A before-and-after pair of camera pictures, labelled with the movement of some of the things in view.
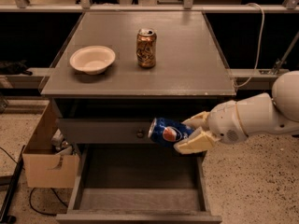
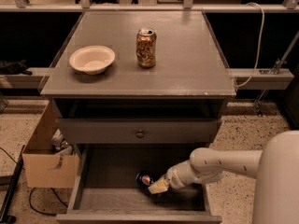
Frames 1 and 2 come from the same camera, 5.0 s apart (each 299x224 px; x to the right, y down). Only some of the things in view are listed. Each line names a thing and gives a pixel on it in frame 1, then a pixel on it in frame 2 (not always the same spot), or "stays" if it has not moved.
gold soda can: (146, 48) stays
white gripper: (223, 120) → (173, 174)
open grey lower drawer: (139, 184) stays
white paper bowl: (93, 60) stays
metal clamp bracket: (276, 68) stays
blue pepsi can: (168, 133) → (144, 179)
